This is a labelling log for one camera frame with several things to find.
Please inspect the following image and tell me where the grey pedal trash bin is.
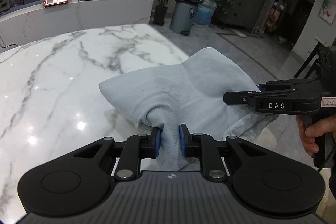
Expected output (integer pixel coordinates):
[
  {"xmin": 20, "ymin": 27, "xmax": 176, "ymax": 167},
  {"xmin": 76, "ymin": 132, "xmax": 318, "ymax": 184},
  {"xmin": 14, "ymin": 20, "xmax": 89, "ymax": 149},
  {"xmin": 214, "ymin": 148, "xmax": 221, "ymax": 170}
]
[{"xmin": 170, "ymin": 0, "xmax": 203, "ymax": 36}]

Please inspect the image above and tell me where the white marble tv bench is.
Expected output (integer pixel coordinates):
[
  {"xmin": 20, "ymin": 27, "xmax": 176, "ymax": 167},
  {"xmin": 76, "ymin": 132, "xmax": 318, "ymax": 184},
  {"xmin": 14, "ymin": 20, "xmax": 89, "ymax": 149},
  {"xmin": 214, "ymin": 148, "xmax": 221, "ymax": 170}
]
[{"xmin": 1, "ymin": 0, "xmax": 153, "ymax": 52}]

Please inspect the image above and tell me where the right human hand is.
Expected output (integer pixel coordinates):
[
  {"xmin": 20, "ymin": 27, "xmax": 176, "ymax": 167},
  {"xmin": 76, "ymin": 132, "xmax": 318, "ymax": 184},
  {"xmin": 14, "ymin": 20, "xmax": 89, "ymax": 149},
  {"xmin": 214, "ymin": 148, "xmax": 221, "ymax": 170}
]
[{"xmin": 295, "ymin": 114, "xmax": 336, "ymax": 156}]

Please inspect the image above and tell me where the light grey garment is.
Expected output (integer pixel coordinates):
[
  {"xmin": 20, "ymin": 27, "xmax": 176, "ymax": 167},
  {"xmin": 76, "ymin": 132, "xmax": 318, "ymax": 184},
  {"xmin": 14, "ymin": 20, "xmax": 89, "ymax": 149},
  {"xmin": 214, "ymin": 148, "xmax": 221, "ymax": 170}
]
[{"xmin": 99, "ymin": 48, "xmax": 277, "ymax": 171}]

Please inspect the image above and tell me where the dark grey cabinet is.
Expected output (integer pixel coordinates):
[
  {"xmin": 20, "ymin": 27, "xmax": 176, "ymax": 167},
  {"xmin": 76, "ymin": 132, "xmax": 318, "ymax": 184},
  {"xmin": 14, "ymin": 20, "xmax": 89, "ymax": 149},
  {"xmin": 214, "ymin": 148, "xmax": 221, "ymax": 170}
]
[{"xmin": 211, "ymin": 0, "xmax": 266, "ymax": 32}]

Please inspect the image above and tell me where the blue water jug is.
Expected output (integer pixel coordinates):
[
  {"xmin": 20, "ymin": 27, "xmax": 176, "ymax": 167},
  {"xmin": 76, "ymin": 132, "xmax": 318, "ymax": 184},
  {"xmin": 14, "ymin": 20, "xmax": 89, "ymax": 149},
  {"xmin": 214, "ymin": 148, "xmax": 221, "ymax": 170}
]
[{"xmin": 194, "ymin": 0, "xmax": 217, "ymax": 26}]

